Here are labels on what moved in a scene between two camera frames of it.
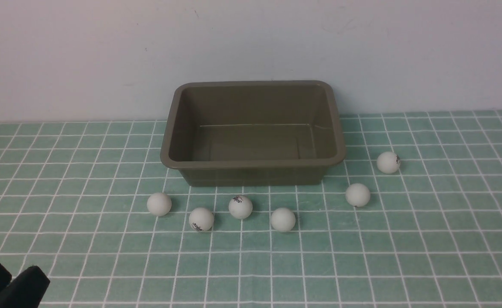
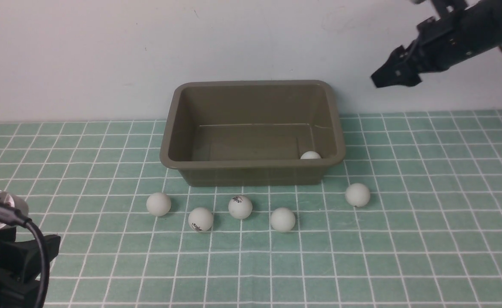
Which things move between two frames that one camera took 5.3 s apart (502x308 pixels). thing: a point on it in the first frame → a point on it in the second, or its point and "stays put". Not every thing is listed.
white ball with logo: [388, 162] → [310, 155]
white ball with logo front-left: [201, 219] stays put
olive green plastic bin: [252, 133] stays put
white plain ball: [283, 219] stays put
